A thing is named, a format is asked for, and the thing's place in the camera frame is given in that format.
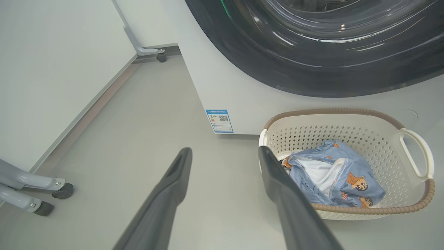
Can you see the white washing machine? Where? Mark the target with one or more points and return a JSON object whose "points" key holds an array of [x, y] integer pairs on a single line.
{"points": [[242, 97]]}

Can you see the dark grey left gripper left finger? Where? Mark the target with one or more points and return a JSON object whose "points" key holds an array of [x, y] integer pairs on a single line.
{"points": [[163, 208]]}

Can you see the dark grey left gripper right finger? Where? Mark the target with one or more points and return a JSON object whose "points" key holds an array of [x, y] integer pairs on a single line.
{"points": [[295, 215]]}

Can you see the cream and blue garment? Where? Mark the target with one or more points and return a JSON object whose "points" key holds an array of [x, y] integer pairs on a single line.
{"points": [[319, 173]]}

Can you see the white wheeled partition beside machine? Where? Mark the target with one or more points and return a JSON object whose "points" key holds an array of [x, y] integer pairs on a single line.
{"points": [[52, 69]]}

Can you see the cream basket with brown rim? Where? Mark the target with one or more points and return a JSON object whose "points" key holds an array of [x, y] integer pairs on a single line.
{"points": [[381, 146]]}

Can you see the blue cartoon print garment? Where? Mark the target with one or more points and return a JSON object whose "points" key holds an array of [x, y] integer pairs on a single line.
{"points": [[360, 166]]}

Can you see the blue energy label sticker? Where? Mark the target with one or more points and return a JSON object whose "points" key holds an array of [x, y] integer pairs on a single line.
{"points": [[219, 121]]}

